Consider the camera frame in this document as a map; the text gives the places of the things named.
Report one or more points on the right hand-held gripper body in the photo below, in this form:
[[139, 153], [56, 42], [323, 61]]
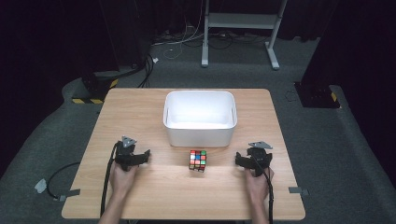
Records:
[[260, 157]]

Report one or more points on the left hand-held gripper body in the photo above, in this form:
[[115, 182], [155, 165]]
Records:
[[126, 152]]

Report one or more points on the multicoloured puzzle cube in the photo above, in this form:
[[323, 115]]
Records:
[[197, 161]]

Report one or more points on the white plastic bin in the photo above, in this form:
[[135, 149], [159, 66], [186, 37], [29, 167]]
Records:
[[199, 137]]

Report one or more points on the person's right hand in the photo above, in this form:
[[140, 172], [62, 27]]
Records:
[[257, 186]]

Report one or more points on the person's left hand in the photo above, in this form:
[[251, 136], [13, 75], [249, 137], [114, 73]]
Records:
[[122, 182]]

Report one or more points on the grey tape strip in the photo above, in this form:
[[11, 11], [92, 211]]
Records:
[[70, 194], [298, 190]]

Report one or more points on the black base with hazard tape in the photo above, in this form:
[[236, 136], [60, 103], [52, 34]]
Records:
[[93, 88], [316, 96]]

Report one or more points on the grey tape patch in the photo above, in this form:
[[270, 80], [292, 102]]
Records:
[[40, 186]]

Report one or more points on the small white plug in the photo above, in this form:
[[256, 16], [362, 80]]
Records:
[[155, 60]]

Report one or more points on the black curtain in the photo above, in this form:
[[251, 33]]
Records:
[[46, 46], [364, 62]]

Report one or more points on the grey metal stand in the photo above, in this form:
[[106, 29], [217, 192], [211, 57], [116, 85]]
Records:
[[241, 20]]

